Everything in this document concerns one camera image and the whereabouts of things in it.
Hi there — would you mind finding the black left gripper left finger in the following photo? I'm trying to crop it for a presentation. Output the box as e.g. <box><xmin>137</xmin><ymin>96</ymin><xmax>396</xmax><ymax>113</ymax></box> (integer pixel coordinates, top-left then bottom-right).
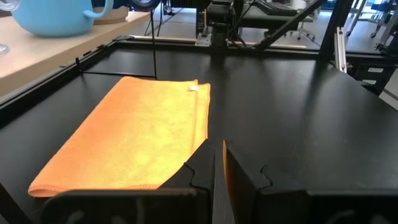
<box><xmin>39</xmin><ymin>138</ymin><xmax>216</xmax><ymax>224</ymax></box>

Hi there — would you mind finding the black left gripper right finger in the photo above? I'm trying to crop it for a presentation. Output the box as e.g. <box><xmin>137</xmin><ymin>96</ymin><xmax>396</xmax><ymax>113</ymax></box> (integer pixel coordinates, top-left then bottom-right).
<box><xmin>222</xmin><ymin>139</ymin><xmax>398</xmax><ymax>224</ymax></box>

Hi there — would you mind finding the light blue plastic mug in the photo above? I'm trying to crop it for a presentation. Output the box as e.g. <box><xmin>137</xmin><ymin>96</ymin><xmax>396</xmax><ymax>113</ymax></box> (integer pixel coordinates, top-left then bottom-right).
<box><xmin>10</xmin><ymin>0</ymin><xmax>115</xmax><ymax>39</ymax></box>

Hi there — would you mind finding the clear glass cup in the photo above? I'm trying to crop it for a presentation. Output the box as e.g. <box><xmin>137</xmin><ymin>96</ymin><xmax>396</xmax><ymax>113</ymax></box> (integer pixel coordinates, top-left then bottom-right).
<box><xmin>0</xmin><ymin>0</ymin><xmax>21</xmax><ymax>57</ymax></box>

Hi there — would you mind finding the orange folded cloth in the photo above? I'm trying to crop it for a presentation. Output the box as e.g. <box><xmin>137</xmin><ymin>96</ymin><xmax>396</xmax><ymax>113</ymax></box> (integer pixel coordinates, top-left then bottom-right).
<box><xmin>27</xmin><ymin>75</ymin><xmax>212</xmax><ymax>199</ymax></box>

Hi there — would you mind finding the black box with white label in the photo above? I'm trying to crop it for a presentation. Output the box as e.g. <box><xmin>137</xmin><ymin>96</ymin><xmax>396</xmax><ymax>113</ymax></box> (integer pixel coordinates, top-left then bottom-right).
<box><xmin>347</xmin><ymin>52</ymin><xmax>398</xmax><ymax>96</ymax></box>

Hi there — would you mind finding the silver aluminium extrusion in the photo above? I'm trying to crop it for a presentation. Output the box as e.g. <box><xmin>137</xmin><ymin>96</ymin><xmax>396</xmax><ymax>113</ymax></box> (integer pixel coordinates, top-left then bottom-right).
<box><xmin>333</xmin><ymin>26</ymin><xmax>348</xmax><ymax>74</ymax></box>

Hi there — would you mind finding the black diagonal rod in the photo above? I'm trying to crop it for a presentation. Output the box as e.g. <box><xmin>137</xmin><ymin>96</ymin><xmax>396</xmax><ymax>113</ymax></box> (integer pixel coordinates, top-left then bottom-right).
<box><xmin>254</xmin><ymin>0</ymin><xmax>328</xmax><ymax>52</ymax></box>

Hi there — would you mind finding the black keyboard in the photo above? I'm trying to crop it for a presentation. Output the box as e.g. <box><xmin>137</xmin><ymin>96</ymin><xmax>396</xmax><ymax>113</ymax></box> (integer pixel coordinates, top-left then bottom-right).
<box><xmin>252</xmin><ymin>0</ymin><xmax>300</xmax><ymax>17</ymax></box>

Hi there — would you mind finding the wooden shelf with black frame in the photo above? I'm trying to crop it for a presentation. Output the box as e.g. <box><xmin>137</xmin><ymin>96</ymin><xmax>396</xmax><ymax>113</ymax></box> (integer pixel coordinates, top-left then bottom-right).
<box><xmin>0</xmin><ymin>9</ymin><xmax>159</xmax><ymax>98</ymax></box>

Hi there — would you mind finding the black frame upright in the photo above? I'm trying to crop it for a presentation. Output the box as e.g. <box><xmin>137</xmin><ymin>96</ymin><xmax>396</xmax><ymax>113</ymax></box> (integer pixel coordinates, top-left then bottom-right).
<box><xmin>319</xmin><ymin>0</ymin><xmax>356</xmax><ymax>58</ymax></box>

